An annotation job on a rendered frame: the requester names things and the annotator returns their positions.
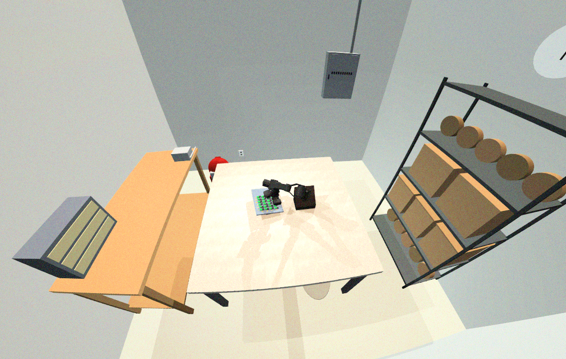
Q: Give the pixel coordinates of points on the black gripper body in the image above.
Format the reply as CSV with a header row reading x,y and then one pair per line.
x,y
275,196

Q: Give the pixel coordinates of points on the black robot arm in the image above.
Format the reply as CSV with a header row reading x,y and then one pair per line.
x,y
275,185

